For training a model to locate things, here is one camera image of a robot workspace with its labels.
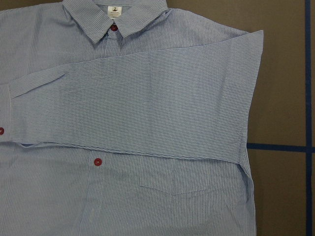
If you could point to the light blue striped shirt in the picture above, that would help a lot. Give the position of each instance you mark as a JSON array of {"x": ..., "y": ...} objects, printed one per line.
[{"x": 124, "y": 118}]

